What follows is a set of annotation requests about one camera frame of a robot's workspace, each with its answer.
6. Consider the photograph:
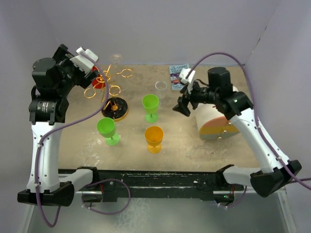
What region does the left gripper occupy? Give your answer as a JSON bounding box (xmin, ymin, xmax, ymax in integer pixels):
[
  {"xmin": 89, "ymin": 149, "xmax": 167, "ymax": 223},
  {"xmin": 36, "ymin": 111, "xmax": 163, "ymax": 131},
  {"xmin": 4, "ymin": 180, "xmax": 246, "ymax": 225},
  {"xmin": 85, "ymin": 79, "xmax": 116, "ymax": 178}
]
[{"xmin": 53, "ymin": 45, "xmax": 98, "ymax": 96}]

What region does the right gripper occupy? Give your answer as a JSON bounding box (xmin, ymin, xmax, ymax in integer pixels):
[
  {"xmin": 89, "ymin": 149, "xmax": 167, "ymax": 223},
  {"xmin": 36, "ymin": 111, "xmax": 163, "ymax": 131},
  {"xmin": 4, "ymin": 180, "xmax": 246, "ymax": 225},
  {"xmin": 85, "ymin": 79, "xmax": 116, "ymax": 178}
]
[{"xmin": 173, "ymin": 78, "xmax": 219, "ymax": 116}]

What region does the green wine glass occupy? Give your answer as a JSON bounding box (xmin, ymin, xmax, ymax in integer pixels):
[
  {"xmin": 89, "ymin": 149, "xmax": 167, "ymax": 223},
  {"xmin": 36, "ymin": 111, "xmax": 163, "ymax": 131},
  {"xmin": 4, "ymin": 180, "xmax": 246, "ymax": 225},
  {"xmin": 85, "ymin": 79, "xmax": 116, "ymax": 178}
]
[
  {"xmin": 96, "ymin": 117, "xmax": 120, "ymax": 146},
  {"xmin": 142, "ymin": 94, "xmax": 159, "ymax": 123}
]

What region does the white round drawer box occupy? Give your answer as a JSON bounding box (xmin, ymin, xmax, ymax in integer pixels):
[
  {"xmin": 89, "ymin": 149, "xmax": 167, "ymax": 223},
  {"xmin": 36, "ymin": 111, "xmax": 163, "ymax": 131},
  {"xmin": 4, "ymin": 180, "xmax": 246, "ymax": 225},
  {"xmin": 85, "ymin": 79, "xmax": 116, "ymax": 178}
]
[{"xmin": 195, "ymin": 84, "xmax": 241, "ymax": 141}]

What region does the orange wine glass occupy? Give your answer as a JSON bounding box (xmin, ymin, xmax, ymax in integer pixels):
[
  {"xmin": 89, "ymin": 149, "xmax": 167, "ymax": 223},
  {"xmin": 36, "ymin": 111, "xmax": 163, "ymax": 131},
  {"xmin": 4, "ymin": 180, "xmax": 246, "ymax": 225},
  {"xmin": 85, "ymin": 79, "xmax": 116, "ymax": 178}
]
[{"xmin": 144, "ymin": 126, "xmax": 164, "ymax": 154}]

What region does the red wine glass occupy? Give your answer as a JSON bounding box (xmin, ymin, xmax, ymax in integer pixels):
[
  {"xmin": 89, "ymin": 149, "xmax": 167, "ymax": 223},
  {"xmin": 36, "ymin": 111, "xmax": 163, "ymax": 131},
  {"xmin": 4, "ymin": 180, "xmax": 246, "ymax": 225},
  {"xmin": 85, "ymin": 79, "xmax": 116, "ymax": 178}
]
[{"xmin": 92, "ymin": 66, "xmax": 105, "ymax": 89}]

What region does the clear wine glass front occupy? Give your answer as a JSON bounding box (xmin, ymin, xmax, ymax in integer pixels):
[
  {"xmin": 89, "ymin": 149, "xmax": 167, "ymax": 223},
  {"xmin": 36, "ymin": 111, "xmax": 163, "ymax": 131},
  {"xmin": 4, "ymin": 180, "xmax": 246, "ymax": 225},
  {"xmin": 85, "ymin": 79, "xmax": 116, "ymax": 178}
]
[{"xmin": 109, "ymin": 53, "xmax": 128, "ymax": 91}]

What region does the clear wine glass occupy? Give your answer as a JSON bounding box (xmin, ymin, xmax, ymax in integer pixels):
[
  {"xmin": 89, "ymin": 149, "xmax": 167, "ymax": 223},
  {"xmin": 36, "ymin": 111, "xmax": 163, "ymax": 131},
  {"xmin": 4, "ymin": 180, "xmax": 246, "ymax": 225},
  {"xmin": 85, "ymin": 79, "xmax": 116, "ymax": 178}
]
[
  {"xmin": 109, "ymin": 53, "xmax": 128, "ymax": 91},
  {"xmin": 155, "ymin": 81, "xmax": 167, "ymax": 102}
]

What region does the gold wine glass rack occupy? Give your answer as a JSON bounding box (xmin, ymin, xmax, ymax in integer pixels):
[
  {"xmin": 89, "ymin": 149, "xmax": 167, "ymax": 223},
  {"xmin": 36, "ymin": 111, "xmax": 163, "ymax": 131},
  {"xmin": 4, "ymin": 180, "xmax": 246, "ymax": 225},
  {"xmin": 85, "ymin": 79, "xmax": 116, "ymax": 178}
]
[{"xmin": 84, "ymin": 62, "xmax": 133, "ymax": 121}]

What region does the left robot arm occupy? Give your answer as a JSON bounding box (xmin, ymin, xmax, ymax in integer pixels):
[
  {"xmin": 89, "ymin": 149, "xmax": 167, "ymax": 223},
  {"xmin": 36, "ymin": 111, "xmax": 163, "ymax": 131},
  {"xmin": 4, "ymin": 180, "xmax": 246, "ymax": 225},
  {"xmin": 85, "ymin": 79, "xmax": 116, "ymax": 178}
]
[{"xmin": 17, "ymin": 44, "xmax": 100, "ymax": 206}]

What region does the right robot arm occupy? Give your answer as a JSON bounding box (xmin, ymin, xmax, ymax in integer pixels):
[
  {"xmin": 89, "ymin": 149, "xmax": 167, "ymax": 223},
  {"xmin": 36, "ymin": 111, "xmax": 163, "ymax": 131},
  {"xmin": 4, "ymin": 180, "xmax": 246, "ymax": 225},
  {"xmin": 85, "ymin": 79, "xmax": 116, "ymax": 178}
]
[{"xmin": 173, "ymin": 67, "xmax": 302, "ymax": 198}]

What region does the clear wine glass back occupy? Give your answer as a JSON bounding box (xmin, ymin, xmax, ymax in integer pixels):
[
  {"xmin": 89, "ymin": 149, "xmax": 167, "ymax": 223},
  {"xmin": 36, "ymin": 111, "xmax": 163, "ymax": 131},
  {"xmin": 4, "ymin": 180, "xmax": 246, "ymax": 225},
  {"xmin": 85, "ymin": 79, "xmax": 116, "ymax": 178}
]
[{"xmin": 155, "ymin": 81, "xmax": 167, "ymax": 102}]

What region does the blue treehouse book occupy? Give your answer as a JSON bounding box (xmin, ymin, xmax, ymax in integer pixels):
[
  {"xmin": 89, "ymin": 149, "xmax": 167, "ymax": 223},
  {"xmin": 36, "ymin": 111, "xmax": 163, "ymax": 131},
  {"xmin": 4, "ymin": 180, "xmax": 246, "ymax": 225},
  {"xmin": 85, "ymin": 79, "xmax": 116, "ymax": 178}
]
[{"xmin": 169, "ymin": 64, "xmax": 190, "ymax": 91}]

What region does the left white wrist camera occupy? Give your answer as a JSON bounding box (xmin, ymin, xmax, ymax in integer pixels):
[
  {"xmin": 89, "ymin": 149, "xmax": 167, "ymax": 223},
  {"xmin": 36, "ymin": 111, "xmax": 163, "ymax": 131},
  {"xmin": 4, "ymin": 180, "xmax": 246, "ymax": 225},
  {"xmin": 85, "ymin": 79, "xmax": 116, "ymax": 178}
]
[{"xmin": 70, "ymin": 47, "xmax": 99, "ymax": 74}]

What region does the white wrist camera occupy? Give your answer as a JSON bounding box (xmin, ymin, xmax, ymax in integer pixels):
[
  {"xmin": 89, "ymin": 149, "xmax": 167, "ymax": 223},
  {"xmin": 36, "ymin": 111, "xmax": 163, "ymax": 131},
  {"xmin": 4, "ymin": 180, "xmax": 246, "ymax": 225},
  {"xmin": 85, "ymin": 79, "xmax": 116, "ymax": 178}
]
[
  {"xmin": 179, "ymin": 68, "xmax": 195, "ymax": 94},
  {"xmin": 70, "ymin": 47, "xmax": 99, "ymax": 74}
]

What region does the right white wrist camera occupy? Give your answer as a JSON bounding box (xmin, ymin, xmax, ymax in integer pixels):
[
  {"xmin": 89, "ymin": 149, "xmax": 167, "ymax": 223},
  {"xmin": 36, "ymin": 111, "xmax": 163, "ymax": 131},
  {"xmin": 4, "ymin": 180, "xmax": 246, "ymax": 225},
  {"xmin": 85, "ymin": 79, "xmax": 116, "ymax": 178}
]
[{"xmin": 179, "ymin": 68, "xmax": 195, "ymax": 94}]

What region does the black base frame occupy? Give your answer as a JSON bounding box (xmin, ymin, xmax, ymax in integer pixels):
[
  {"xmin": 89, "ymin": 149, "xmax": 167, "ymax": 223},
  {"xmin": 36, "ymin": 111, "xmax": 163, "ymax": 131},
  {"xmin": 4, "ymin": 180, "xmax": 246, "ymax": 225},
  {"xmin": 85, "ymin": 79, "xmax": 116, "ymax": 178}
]
[{"xmin": 78, "ymin": 170, "xmax": 244, "ymax": 202}]

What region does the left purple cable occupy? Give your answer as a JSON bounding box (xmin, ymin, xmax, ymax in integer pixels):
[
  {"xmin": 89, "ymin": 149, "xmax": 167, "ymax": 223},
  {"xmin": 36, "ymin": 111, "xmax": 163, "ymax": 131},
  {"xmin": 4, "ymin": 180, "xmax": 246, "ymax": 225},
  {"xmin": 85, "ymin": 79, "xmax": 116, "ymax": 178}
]
[{"xmin": 35, "ymin": 52, "xmax": 132, "ymax": 228}]

